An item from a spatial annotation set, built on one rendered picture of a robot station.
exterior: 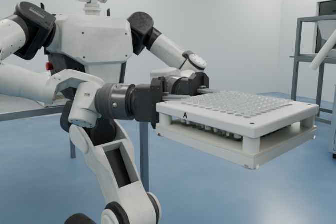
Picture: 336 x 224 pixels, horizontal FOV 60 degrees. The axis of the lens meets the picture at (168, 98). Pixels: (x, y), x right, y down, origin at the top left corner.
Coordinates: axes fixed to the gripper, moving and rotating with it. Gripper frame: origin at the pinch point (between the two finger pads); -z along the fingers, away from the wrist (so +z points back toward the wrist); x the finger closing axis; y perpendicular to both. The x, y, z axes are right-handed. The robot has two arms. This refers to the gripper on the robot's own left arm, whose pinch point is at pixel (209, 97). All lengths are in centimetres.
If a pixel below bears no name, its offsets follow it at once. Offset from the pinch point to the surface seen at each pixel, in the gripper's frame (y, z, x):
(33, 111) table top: 29, 87, 15
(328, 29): -333, 147, -32
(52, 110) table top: 21, 88, 16
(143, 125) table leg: -31, 92, 33
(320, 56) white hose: 21.0, -39.6, -11.8
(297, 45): -329, 186, -12
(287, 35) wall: -549, 354, -35
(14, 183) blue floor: 31, 208, 99
